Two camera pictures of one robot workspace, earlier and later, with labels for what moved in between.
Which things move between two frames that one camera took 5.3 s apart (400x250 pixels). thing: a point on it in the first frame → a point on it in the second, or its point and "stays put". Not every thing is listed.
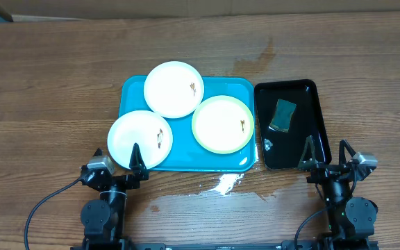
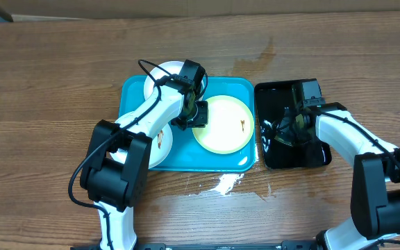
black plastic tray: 289,112 stays put
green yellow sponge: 282,119 → 299,122
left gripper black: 132,182 → 201,120
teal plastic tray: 186,153 stays put
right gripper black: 324,172 → 287,130
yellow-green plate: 222,124 stays put
